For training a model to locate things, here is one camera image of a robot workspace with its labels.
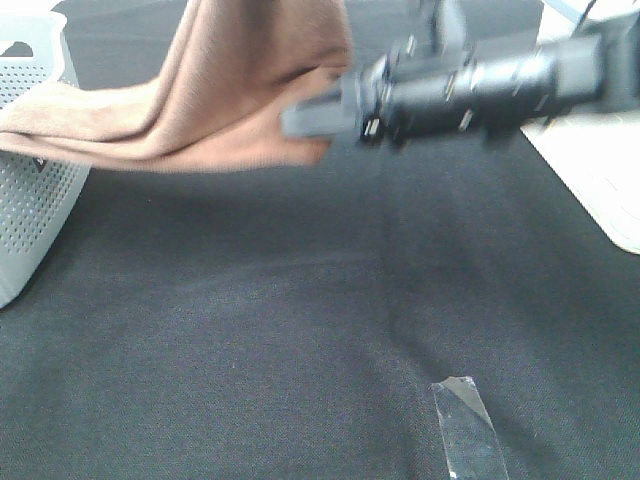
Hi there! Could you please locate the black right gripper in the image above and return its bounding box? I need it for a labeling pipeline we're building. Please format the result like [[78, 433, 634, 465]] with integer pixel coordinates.
[[280, 38, 475, 149]]

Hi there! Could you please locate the brown towel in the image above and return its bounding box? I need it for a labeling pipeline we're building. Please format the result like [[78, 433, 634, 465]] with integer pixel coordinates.
[[1, 1, 351, 173]]

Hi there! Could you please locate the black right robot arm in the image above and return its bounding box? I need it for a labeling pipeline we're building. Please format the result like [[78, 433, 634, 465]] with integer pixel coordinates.
[[280, 1, 639, 147]]

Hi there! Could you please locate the black fabric table cloth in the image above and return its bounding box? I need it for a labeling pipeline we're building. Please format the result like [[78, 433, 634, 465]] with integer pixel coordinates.
[[0, 0, 640, 480]]

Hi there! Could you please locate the white basket on right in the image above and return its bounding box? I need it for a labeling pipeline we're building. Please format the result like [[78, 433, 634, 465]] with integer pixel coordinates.
[[519, 0, 640, 255]]

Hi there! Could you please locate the grey perforated laundry basket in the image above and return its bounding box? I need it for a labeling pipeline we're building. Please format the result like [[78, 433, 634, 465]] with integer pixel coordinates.
[[1, 7, 89, 307]]

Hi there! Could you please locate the clear tape strip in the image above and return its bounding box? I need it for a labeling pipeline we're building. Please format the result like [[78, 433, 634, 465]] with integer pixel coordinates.
[[430, 376, 509, 480]]

